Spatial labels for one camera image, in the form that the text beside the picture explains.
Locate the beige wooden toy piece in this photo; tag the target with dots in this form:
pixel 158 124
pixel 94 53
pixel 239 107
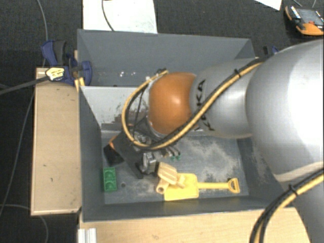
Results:
pixel 167 173

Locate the black and orange object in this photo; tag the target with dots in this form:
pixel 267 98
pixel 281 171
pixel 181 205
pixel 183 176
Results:
pixel 126 151

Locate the yellow toy shovel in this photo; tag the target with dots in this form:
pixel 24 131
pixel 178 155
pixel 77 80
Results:
pixel 182 190

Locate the green toy brick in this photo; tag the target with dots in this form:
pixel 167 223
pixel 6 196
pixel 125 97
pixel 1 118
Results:
pixel 110 180

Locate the pale wood board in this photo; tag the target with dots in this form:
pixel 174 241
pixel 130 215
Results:
pixel 55 145

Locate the grey metal bin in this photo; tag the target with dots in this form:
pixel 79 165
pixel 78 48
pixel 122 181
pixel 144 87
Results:
pixel 157 52

